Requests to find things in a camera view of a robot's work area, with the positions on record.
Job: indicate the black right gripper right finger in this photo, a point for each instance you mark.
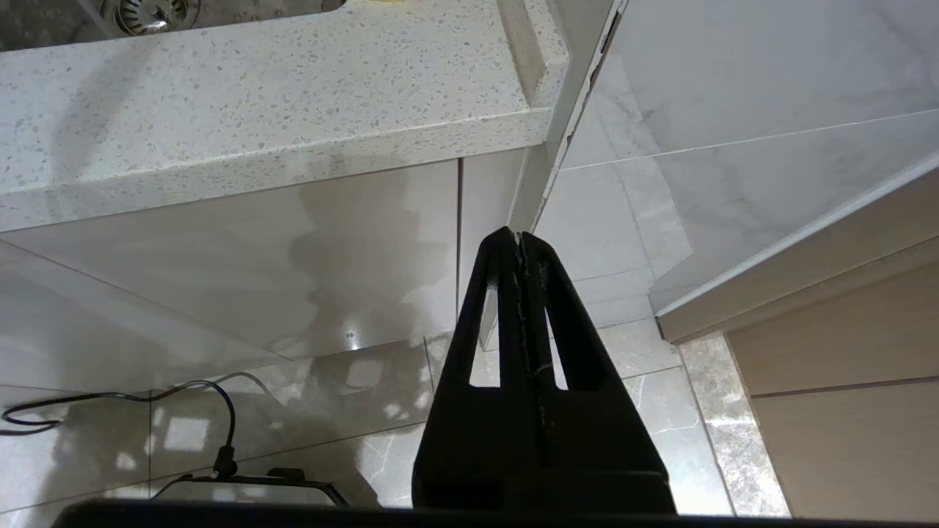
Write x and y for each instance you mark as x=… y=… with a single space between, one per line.
x=601 y=455

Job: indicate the white black robot base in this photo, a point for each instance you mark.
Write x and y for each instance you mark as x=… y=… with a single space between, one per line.
x=220 y=490

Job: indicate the narrow glossy cabinet door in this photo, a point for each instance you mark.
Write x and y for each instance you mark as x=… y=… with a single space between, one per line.
x=484 y=205

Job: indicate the light wooden cabinet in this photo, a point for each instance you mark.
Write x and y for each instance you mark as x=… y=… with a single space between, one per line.
x=843 y=440

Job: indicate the round metal drain strainer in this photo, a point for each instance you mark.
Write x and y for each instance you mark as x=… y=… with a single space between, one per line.
x=147 y=15

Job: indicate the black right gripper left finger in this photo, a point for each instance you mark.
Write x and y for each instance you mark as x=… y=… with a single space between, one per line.
x=469 y=440

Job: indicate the stainless steel sink basin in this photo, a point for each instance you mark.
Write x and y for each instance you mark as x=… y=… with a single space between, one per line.
x=257 y=7

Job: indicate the wide glossy cabinet door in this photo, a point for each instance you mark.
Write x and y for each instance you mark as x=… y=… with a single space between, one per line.
x=220 y=257

